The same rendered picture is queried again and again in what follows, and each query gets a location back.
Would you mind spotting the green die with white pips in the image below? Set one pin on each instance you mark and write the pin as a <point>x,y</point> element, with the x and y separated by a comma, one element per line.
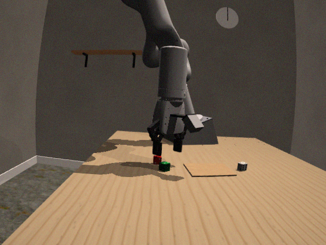
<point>164,166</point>

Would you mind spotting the dark red die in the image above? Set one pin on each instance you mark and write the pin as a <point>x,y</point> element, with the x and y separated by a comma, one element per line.
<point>157,159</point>

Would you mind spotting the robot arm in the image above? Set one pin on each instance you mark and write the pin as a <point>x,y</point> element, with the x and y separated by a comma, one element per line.
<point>174,68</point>

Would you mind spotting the tan textured mat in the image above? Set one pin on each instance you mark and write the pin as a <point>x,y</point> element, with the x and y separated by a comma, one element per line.
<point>209,170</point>

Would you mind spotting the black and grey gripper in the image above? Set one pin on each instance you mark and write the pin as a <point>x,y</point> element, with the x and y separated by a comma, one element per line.
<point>166,125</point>

